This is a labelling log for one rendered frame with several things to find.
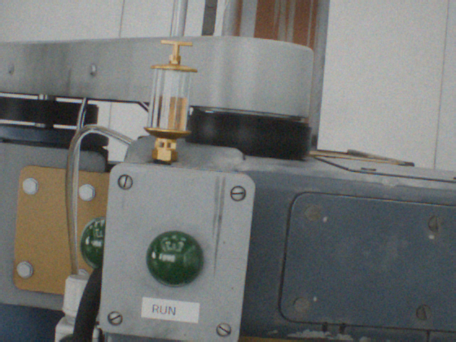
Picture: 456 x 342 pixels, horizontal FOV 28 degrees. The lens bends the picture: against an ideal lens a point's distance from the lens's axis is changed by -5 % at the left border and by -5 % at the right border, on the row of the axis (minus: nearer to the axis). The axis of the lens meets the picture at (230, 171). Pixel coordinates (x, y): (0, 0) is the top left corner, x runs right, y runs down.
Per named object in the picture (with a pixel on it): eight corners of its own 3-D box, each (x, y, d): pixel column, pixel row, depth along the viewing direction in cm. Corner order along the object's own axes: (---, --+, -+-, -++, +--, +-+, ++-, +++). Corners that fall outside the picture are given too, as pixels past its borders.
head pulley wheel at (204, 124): (183, 147, 65) (187, 110, 65) (185, 143, 74) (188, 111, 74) (316, 160, 66) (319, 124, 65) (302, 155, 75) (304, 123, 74)
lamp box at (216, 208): (98, 331, 50) (110, 164, 49) (106, 315, 54) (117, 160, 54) (238, 346, 50) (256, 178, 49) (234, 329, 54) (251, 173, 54)
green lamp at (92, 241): (74, 272, 50) (78, 217, 50) (81, 263, 53) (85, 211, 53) (120, 278, 50) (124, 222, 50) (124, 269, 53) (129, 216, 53)
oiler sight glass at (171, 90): (145, 126, 56) (151, 67, 56) (147, 126, 59) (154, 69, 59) (187, 130, 56) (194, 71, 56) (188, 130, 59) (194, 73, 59)
